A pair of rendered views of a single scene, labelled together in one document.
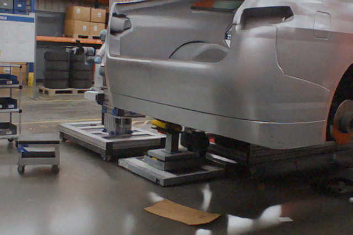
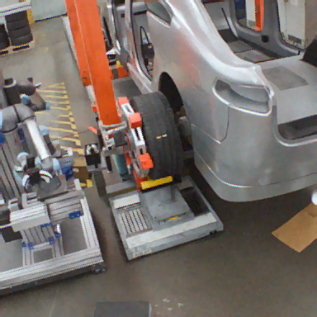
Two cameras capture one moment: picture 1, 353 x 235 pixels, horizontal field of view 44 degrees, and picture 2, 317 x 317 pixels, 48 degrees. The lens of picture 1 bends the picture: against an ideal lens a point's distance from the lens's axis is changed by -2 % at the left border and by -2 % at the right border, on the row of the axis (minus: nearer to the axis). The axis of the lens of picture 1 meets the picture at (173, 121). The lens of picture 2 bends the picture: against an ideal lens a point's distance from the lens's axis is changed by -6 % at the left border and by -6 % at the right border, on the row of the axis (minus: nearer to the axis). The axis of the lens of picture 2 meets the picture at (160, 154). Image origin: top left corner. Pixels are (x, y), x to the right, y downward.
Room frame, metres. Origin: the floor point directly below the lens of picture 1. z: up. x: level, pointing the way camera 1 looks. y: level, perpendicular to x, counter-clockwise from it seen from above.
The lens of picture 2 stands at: (3.44, 2.27, 2.24)
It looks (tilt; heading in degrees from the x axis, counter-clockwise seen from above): 32 degrees down; 295
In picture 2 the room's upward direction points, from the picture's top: 8 degrees counter-clockwise
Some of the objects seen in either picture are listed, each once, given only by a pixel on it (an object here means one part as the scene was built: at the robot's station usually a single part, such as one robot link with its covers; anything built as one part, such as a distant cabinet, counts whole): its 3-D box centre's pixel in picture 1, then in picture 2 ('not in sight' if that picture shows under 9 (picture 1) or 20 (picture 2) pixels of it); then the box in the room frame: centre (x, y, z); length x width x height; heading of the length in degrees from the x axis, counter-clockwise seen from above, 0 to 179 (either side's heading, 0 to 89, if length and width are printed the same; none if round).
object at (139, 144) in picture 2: not in sight; (134, 141); (4.67, 0.10, 0.85); 0.54 x 0.07 x 0.54; 128
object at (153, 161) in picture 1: (173, 160); (164, 205); (4.55, -0.03, 0.13); 0.50 x 0.36 x 0.10; 128
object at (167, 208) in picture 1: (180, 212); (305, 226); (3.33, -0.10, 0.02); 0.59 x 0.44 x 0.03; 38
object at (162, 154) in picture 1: (172, 142); (163, 189); (4.53, 0.00, 0.32); 0.40 x 0.30 x 0.28; 128
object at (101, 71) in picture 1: (105, 53); (16, 147); (5.12, 0.82, 1.19); 0.15 x 0.12 x 0.55; 53
